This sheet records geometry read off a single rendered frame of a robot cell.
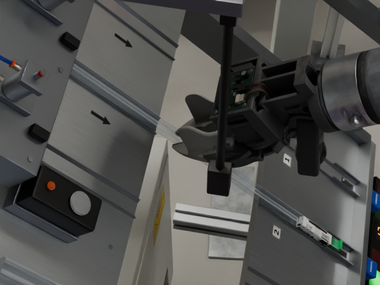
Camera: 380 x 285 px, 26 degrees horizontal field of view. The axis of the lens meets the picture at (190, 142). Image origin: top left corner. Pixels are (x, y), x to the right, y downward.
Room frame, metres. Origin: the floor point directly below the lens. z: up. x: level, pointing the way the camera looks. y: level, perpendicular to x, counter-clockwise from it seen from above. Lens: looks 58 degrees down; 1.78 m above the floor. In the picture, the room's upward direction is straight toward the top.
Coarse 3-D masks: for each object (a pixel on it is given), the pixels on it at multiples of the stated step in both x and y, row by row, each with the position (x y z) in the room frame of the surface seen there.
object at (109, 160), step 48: (96, 0) 0.64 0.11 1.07; (96, 48) 0.58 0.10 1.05; (144, 48) 0.62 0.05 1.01; (96, 96) 0.52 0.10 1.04; (144, 96) 0.56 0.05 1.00; (48, 144) 0.44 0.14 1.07; (96, 144) 0.47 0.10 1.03; (144, 144) 0.50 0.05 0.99; (0, 192) 0.38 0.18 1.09; (96, 192) 0.42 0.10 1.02; (0, 240) 0.33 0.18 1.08; (48, 240) 0.35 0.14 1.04; (96, 240) 0.37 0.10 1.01
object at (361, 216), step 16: (368, 144) 0.66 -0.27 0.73; (368, 160) 0.63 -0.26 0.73; (368, 176) 0.60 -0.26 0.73; (368, 192) 0.57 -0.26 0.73; (368, 208) 0.55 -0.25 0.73; (352, 224) 0.53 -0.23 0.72; (368, 224) 0.52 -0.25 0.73; (352, 240) 0.50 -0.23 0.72; (368, 240) 0.50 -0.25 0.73; (352, 256) 0.48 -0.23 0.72; (352, 272) 0.45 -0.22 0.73
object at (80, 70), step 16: (80, 64) 0.54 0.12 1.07; (96, 80) 0.53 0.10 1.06; (112, 96) 0.53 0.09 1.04; (128, 96) 0.54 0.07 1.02; (128, 112) 0.52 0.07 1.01; (144, 112) 0.53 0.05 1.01; (160, 128) 0.52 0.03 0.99; (176, 128) 0.53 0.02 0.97; (240, 176) 0.51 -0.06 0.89; (256, 192) 0.50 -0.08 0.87; (272, 208) 0.49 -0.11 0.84; (288, 208) 0.50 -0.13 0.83; (336, 240) 0.48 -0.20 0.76
